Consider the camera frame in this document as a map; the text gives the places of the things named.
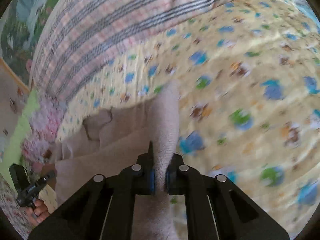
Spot beige knit sweater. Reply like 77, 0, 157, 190
50, 82, 179, 239

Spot person's left hand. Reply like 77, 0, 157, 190
25, 199, 50, 226

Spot floral fabric at bedside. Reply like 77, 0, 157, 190
1, 175, 33, 239

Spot green pillow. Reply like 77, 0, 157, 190
1, 89, 40, 189

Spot floral ruffled pillow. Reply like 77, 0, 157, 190
21, 89, 66, 173

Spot yellow cartoon bear bedsheet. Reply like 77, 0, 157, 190
57, 0, 319, 239

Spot framed landscape painting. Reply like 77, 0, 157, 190
1, 0, 59, 86

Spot pink plaid quilt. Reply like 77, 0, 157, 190
29, 0, 232, 101

